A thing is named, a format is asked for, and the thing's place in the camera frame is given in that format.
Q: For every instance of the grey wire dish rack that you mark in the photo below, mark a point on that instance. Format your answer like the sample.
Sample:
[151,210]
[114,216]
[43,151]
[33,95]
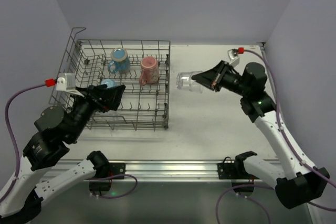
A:
[142,107]

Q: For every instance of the right black controller box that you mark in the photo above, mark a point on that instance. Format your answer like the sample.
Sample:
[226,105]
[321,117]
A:
[243,187]

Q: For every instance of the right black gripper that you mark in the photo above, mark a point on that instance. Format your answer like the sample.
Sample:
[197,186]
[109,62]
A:
[220,75]

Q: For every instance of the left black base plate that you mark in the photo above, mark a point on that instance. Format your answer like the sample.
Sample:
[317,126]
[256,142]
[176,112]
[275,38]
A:
[117,170]

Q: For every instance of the light blue faceted cup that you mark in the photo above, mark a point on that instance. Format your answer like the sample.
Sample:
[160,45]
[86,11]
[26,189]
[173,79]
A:
[109,83]

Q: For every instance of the aluminium mounting rail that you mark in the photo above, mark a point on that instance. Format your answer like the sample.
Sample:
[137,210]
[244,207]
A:
[172,171]

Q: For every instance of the blue patterned mug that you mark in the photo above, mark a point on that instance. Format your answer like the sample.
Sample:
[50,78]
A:
[120,61]

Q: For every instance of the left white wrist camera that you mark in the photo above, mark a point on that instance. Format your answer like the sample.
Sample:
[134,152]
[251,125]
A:
[66,82]

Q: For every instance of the pink patterned mug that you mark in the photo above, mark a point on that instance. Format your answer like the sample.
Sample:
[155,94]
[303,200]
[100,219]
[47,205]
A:
[149,71]

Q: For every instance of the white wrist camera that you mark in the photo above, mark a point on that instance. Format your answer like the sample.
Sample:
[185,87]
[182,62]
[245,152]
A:
[233,57]
[66,82]

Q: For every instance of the left black controller box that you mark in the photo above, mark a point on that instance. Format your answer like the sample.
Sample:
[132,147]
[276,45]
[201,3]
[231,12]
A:
[99,188]

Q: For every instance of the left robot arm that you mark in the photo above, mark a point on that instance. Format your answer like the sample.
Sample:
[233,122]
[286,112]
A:
[57,128]

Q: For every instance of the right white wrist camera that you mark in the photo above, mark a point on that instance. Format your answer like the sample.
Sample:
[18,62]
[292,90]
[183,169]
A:
[233,57]

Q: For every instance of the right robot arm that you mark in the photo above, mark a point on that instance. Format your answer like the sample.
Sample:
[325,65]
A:
[298,181]

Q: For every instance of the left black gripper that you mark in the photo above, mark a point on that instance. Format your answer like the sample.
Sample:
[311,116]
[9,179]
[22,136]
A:
[95,98]

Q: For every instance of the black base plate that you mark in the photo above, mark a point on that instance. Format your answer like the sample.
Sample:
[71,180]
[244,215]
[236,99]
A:
[117,170]
[226,169]

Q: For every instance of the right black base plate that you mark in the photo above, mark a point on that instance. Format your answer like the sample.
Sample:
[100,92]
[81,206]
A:
[226,169]

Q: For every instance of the black controller box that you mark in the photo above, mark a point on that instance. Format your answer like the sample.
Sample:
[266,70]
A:
[99,188]
[243,187]

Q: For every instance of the clear glass cup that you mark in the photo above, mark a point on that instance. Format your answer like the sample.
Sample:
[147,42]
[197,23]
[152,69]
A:
[108,116]
[185,82]

